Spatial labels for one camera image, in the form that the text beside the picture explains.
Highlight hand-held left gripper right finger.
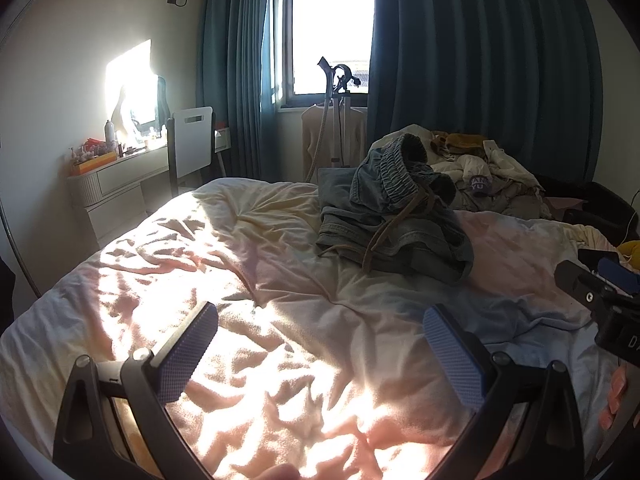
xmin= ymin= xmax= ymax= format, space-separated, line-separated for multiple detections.
xmin=422 ymin=302 xmax=586 ymax=480

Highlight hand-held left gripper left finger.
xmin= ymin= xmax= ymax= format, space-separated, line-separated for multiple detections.
xmin=52 ymin=301 xmax=221 ymax=480

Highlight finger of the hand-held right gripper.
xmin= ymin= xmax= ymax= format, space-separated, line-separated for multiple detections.
xmin=595 ymin=252 xmax=640 ymax=293
xmin=554 ymin=259 xmax=608 ymax=307

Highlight grey-blue denim pants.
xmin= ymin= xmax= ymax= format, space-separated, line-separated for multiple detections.
xmin=316 ymin=166 xmax=475 ymax=283

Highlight pile of beige clothes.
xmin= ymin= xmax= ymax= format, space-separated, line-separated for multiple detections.
xmin=370 ymin=124 xmax=547 ymax=196

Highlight person's right hand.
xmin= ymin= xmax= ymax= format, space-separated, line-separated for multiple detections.
xmin=599 ymin=362 xmax=632 ymax=431

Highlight yellow pillow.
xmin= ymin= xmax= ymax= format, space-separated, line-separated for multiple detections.
xmin=617 ymin=240 xmax=640 ymax=268

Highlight black cushion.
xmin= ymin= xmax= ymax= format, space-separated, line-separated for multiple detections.
xmin=535 ymin=175 xmax=640 ymax=242

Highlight grey garment with purple label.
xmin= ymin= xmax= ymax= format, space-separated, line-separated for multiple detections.
xmin=452 ymin=172 xmax=552 ymax=221

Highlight pink and cream duvet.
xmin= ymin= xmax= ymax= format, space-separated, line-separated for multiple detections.
xmin=0 ymin=176 xmax=636 ymax=480

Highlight yellow garment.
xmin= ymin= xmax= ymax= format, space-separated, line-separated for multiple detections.
xmin=431 ymin=131 xmax=489 ymax=157

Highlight white dressing table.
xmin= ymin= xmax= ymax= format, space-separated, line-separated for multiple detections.
xmin=66 ymin=144 xmax=174 ymax=242

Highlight orange box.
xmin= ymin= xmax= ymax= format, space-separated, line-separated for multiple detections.
xmin=70 ymin=152 xmax=119 ymax=176

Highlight white chair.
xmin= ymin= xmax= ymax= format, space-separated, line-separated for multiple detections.
xmin=166 ymin=106 xmax=217 ymax=197

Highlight beige hanging sweater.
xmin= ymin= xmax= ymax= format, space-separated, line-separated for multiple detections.
xmin=301 ymin=104 xmax=369 ymax=183

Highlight teal curtain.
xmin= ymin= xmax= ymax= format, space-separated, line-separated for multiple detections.
xmin=367 ymin=0 xmax=606 ymax=187
xmin=195 ymin=0 xmax=296 ymax=184

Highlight vanity mirror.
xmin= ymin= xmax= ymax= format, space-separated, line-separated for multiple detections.
xmin=114 ymin=75 xmax=168 ymax=136

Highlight garment steamer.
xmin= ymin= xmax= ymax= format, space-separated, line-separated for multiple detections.
xmin=305 ymin=56 xmax=362 ymax=182

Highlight window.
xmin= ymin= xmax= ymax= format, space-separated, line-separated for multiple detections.
xmin=279 ymin=0 xmax=376 ymax=109

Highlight white charging cable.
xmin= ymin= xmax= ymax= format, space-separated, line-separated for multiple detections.
xmin=620 ymin=209 xmax=640 ymax=250

